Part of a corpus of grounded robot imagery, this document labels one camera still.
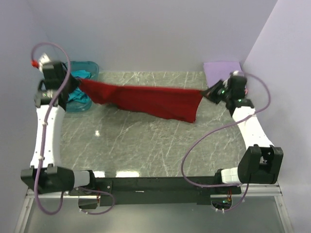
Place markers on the folded lilac t-shirt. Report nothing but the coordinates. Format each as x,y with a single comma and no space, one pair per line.
215,71

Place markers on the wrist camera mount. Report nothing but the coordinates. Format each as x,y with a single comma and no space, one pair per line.
44,58
234,73

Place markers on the red t-shirt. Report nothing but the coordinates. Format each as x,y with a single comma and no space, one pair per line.
163,102

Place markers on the aluminium frame rail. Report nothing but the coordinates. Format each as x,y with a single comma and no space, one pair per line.
263,190

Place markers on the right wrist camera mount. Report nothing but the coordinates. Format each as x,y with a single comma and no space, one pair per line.
234,73

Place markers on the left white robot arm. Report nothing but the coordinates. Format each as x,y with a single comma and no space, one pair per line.
46,173

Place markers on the teal crumpled t-shirt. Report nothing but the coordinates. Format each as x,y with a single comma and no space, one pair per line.
78,95

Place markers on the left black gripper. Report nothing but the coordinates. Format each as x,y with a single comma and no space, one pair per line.
74,81

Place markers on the black base beam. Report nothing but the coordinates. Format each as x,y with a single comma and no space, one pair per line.
159,190

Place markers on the teal plastic basket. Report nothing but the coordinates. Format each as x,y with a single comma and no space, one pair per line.
93,68

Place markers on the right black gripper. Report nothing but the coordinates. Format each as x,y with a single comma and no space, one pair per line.
210,93

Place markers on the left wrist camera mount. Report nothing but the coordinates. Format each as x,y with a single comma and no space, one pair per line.
44,58

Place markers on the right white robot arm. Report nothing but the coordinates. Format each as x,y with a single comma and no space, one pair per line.
262,160

